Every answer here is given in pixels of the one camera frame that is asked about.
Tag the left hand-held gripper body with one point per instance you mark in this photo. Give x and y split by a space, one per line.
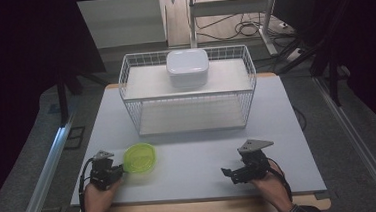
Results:
104 173

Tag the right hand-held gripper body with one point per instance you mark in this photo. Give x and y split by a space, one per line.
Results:
253 163

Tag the green plastic bowl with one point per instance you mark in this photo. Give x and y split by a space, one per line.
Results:
140 157

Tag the white square bowl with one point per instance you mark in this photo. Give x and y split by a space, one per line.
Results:
188 67

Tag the person's left hand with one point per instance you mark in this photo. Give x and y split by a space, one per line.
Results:
97 201

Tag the person's right hand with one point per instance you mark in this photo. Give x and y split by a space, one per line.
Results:
272 188

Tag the black metal stand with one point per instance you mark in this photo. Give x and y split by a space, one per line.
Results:
62 94
333 75

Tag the white power strip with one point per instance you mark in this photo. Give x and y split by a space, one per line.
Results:
294 55

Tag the white cabinet panel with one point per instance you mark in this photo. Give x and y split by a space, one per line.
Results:
121 22

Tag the silver metal floor rail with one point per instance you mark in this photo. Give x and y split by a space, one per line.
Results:
44 178
354 131

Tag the white metal desk frame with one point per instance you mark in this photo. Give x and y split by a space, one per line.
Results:
229 8

